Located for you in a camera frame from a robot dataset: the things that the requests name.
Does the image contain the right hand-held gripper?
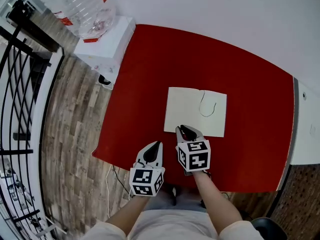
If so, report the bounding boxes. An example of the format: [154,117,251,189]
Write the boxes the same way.
[175,124,212,177]

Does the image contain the black drip tray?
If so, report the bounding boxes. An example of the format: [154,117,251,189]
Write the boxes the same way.
[97,74,112,86]

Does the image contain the person's grey trousers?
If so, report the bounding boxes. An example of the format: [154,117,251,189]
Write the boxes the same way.
[146,188,209,213]

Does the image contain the white side desk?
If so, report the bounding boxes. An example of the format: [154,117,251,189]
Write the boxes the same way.
[276,77,320,192]

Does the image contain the person's right forearm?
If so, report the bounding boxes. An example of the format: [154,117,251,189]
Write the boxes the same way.
[192,170,244,236]

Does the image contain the person's light shirt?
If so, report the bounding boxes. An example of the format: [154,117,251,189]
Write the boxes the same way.
[79,208,265,240]

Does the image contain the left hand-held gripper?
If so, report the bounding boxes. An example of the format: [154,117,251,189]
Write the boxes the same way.
[129,140,166,198]

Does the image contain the dark wooden handrail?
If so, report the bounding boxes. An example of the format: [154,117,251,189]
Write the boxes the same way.
[5,0,64,54]

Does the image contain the black power cable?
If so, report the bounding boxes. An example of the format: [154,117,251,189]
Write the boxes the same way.
[112,164,134,198]

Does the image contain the white water dispenser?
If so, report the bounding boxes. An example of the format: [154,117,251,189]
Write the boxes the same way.
[73,15,137,85]

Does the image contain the large clear water bottle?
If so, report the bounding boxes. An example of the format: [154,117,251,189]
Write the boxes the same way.
[37,0,117,41]

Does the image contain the black chair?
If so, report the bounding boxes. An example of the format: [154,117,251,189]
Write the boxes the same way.
[250,216,289,240]

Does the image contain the red tablecloth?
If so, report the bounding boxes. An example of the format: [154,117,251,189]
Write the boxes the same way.
[91,23,296,194]

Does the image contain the black metal railing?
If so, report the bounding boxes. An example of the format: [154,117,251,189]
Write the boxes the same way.
[0,25,53,236]

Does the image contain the blue notebook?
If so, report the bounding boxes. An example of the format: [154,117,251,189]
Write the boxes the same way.
[163,86,228,138]

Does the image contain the person's left forearm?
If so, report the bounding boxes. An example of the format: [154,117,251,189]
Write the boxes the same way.
[106,194,151,238]

